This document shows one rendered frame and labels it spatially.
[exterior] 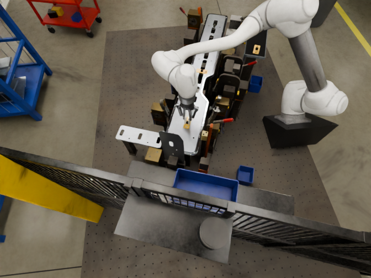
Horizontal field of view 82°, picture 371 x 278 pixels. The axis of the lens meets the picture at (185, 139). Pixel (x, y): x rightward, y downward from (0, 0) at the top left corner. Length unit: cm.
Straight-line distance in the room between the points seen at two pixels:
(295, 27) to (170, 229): 101
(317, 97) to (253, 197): 68
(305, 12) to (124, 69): 154
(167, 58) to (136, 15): 307
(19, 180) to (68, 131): 198
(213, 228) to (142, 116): 137
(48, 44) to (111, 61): 192
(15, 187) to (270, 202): 109
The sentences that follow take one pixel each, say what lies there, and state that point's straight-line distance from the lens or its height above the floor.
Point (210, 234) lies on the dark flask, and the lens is 55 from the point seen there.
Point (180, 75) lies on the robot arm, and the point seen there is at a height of 146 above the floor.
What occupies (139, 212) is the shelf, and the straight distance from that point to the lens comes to 75.
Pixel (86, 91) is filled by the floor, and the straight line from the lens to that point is 313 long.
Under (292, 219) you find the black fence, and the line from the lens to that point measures 68.
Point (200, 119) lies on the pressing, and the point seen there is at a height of 100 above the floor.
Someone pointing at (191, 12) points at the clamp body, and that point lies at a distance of 210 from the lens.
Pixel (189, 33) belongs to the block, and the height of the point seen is 103.
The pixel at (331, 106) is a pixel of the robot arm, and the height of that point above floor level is 117.
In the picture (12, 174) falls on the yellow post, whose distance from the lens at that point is 89.
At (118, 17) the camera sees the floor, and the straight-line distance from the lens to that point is 416.
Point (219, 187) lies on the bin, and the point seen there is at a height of 103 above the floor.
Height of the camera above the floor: 216
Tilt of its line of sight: 62 degrees down
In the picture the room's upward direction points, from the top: 1 degrees counter-clockwise
